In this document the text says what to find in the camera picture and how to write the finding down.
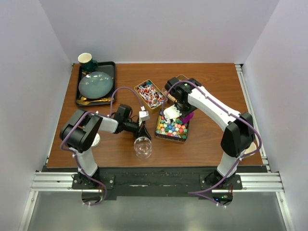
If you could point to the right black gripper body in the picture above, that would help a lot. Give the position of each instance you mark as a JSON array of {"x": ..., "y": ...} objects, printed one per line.
[{"x": 184, "y": 108}]

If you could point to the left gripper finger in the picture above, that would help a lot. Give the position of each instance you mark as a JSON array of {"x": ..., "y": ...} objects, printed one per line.
[
  {"x": 139, "y": 131},
  {"x": 146, "y": 133}
]

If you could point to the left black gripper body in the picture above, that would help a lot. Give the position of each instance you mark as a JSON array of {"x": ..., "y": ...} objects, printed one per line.
[{"x": 136, "y": 128}]

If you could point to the magenta plastic scoop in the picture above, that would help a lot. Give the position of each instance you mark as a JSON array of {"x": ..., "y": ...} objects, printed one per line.
[{"x": 187, "y": 118}]

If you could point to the clear glass jar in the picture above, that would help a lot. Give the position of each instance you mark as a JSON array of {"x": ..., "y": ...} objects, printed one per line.
[{"x": 143, "y": 147}]

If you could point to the gold tin of gummy candies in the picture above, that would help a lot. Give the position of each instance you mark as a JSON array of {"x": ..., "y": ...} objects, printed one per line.
[{"x": 170, "y": 98}]

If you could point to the gold tin of star candies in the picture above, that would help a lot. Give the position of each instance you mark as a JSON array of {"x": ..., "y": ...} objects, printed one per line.
[{"x": 174, "y": 130}]

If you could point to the gold tin of lollipops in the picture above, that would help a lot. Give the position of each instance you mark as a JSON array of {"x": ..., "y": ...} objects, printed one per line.
[{"x": 151, "y": 96}]

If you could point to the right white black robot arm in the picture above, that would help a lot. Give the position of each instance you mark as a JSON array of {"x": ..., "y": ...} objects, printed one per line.
[{"x": 239, "y": 134}]

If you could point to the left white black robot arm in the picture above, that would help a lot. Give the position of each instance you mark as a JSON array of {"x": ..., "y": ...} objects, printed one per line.
[{"x": 80, "y": 134}]

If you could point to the white jar lid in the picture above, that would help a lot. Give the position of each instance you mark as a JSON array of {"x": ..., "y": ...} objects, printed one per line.
[{"x": 96, "y": 141}]

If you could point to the teal ceramic plate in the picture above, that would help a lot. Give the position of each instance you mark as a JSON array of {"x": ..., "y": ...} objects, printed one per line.
[{"x": 95, "y": 85}]

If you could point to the gold fork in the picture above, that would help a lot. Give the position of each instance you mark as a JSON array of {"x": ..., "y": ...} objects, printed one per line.
[{"x": 88, "y": 101}]

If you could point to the black serving tray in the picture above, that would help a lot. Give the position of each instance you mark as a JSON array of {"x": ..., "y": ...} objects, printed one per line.
[{"x": 107, "y": 67}]

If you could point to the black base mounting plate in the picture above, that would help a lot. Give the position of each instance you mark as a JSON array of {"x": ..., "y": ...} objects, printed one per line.
[{"x": 155, "y": 181}]

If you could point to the yellow mug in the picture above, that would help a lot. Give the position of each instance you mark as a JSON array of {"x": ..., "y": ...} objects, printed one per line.
[{"x": 250, "y": 150}]

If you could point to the dark green mug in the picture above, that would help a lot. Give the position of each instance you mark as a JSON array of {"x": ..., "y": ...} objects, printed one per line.
[{"x": 87, "y": 63}]

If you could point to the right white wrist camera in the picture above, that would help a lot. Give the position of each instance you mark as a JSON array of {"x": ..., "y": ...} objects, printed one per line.
[{"x": 171, "y": 113}]

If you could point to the aluminium frame rail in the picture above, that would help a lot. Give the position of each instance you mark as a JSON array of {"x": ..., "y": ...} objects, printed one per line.
[{"x": 62, "y": 182}]

